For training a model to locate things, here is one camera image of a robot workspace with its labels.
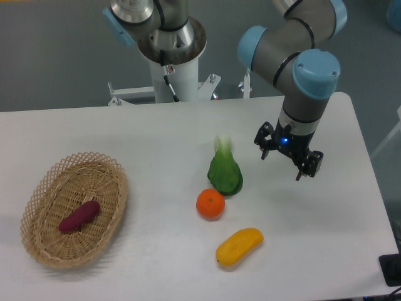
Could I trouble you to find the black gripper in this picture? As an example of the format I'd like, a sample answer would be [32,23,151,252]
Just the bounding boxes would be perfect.
[254,120,324,181]

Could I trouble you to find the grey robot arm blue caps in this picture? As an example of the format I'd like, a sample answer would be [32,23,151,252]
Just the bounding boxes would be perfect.
[103,1,347,177]

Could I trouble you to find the purple sweet potato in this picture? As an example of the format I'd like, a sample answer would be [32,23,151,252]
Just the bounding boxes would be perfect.
[58,200,100,232]

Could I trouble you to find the oval wicker basket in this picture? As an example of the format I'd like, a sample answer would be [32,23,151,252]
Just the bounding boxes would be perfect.
[21,152,128,268]

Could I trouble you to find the green bok choy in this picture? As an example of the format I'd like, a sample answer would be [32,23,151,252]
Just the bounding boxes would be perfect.
[207,135,243,196]

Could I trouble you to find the orange tangerine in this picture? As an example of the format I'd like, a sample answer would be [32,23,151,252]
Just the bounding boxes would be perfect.
[196,189,226,219]

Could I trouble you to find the yellow mango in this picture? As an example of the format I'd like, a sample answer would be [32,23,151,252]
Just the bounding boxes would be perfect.
[215,228,264,267]

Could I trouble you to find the black device at table edge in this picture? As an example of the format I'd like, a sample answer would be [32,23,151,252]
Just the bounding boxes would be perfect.
[378,253,400,287]

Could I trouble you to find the blue object top right corner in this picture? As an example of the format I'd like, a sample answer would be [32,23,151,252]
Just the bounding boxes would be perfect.
[387,0,401,33]

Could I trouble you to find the black white cable on pedestal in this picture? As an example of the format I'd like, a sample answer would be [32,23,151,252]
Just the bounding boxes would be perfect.
[159,50,182,103]

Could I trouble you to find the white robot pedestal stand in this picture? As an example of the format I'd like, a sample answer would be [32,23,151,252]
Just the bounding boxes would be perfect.
[105,15,222,105]

